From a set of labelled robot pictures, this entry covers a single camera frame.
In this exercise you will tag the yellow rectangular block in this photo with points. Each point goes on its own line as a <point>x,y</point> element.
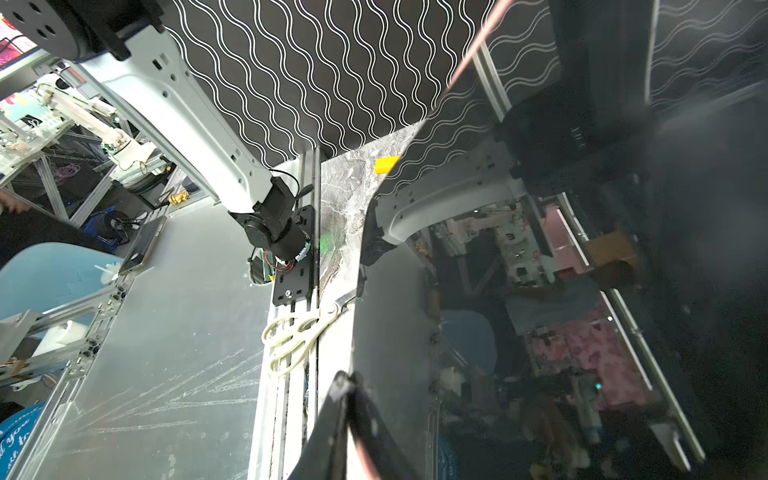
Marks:
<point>384,165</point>

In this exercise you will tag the beige handled scissors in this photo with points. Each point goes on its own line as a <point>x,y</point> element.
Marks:
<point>289,338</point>

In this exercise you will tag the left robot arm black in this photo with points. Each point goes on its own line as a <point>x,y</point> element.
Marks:
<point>124,46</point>

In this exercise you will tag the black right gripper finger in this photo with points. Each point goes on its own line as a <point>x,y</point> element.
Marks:
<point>349,412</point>

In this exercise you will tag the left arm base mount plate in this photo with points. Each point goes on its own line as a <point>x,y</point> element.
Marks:
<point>292,279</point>

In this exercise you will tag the phone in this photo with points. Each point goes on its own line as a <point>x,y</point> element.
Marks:
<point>564,276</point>

